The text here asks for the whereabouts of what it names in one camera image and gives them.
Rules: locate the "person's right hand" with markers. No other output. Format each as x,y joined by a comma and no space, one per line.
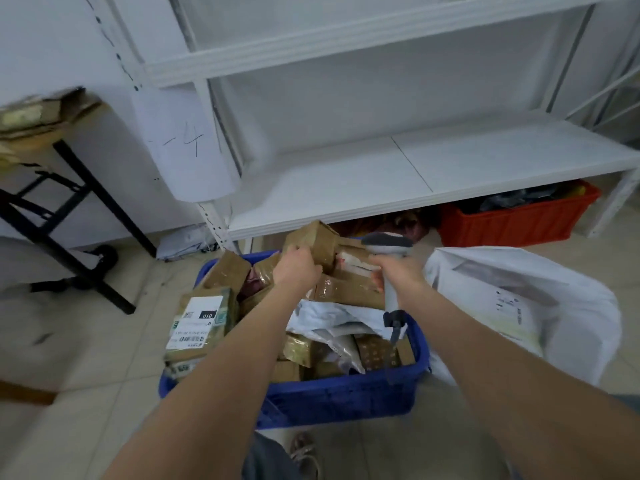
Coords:
407,277

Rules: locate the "person's left hand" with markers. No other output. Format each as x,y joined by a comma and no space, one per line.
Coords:
295,272

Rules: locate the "grey handheld barcode scanner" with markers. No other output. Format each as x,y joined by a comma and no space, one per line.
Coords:
387,242

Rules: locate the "pile of parcels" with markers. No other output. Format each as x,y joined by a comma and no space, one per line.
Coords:
345,289

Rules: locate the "blue plastic crate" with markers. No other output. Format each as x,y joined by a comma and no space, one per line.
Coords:
340,399

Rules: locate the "white woven sack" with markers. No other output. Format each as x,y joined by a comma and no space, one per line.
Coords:
575,304

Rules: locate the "person's left forearm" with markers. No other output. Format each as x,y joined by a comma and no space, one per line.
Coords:
210,394

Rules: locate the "person's right forearm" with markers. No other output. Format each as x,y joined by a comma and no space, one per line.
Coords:
500,384

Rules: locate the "grey plastic mailer bag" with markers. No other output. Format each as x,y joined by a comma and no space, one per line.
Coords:
185,242

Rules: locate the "person's sandal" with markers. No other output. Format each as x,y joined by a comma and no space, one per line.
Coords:
305,454

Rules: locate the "person's left leg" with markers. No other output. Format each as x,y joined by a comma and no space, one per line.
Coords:
265,462

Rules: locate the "dark red sack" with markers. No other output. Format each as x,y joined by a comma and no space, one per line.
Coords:
400,222

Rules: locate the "white metal shelf rack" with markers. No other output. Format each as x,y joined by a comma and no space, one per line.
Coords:
350,179
605,93

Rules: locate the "red plastic crate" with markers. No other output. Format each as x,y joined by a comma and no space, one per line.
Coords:
510,227

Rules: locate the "white paper sign sheet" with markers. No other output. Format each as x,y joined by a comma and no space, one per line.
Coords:
190,154

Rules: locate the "yellow packet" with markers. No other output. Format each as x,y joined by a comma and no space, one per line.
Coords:
576,190

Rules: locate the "wooden folding table black legs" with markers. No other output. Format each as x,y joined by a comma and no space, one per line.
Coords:
101,194

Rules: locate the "stack of flattened cardboard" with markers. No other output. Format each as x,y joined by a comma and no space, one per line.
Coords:
45,114

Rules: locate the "wooden chair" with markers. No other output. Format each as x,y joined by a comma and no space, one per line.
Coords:
25,392

